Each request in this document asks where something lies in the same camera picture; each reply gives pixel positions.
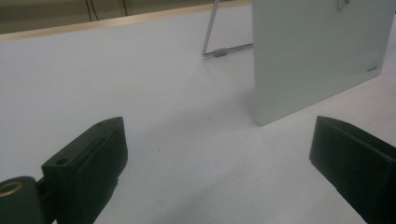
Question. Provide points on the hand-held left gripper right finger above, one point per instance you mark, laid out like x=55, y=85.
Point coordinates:
x=358, y=168

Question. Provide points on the pale green glass board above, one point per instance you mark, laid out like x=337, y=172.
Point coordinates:
x=311, y=56

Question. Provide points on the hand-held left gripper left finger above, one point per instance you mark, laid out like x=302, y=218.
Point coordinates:
x=84, y=168

